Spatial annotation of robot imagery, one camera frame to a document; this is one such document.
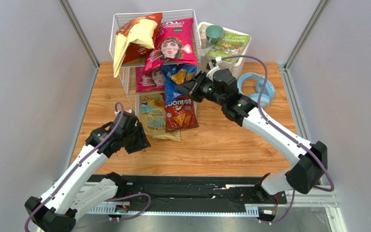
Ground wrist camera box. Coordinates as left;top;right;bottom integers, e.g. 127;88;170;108
114;109;135;116
207;57;222;81

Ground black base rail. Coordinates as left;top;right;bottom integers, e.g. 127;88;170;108
116;175;289;214

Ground light blue headphones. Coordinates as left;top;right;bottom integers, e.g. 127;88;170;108
237;72;276;108

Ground cream orange chips bag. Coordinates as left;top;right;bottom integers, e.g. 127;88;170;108
113;12;163;77

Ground green mug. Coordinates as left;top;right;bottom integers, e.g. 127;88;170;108
205;25;224;45

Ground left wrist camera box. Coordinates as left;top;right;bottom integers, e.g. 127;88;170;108
114;109;135;116

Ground green treehouse book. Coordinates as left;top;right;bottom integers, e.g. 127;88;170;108
205;33;251;59

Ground red Doritos bag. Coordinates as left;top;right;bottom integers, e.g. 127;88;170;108
165;96;199;132

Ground blue Doritos bag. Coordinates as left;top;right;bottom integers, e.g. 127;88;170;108
161;64;198;106

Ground tan kettle chips bag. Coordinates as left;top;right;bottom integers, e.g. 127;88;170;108
139;93;181;142

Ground white drawer cabinet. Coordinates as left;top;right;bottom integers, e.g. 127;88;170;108
198;22;252;79

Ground white wire wooden shelf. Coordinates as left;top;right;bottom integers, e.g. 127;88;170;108
109;9;201;112

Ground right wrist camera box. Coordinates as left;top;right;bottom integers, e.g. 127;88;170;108
207;57;222;81

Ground pink Real chips bag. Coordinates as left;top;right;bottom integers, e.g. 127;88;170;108
144;18;198;71
135;67;166;92

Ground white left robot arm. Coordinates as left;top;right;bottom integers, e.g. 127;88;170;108
24;110;151;232

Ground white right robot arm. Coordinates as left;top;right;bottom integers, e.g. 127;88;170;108
175;70;327;195

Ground pink cube adapter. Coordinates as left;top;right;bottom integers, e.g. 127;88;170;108
200;30;207;49

